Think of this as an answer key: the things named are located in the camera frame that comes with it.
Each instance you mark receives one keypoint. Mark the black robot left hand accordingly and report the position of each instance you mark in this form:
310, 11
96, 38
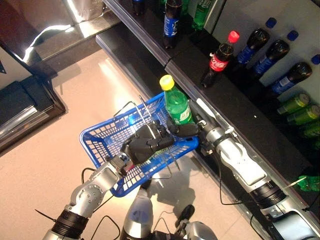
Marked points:
145, 145

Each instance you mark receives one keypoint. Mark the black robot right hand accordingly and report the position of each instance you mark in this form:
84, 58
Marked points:
185, 129

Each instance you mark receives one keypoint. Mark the blue plastic shopping basket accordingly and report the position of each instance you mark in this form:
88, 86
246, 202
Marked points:
193, 143

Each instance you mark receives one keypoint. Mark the green soda bottle yellow cap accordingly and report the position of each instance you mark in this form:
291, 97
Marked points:
178, 110
308, 182
184, 6
200, 15
162, 2

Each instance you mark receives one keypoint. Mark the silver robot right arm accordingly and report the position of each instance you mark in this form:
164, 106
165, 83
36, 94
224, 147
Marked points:
240, 162

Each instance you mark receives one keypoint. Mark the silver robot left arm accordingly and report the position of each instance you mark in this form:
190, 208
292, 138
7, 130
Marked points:
87, 197

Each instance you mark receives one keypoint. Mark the silver robot left leg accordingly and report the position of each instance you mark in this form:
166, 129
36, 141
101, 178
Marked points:
138, 217

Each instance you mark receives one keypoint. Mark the silver robot leg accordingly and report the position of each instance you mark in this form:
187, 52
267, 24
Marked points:
138, 217
197, 230

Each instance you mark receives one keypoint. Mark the Coca-Cola bottle red cap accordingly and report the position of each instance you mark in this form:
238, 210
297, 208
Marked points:
217, 62

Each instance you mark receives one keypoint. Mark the black robot waist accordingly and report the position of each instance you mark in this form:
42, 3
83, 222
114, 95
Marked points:
162, 236

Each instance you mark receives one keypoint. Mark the silver robot right leg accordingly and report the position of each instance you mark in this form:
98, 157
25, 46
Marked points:
197, 230

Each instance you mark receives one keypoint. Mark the dark low cabinet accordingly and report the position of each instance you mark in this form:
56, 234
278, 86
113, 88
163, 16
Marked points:
25, 100

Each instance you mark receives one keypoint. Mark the grey metal plinth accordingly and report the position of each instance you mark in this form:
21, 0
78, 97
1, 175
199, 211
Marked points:
87, 25

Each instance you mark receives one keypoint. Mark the black shelf upright post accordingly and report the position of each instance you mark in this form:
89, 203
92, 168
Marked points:
218, 15

